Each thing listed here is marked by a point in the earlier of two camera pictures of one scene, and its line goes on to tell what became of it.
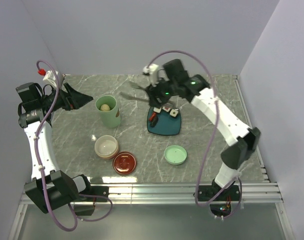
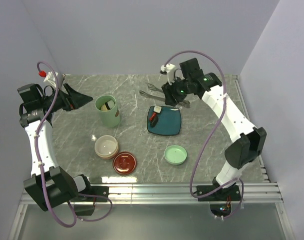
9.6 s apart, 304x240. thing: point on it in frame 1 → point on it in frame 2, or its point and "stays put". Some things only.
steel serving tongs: (133, 97) → (184, 103)
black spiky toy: (154, 121) stays put
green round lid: (175, 154) stays put
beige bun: (105, 107) stays put
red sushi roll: (167, 109) → (110, 104)
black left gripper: (79, 99) stays put
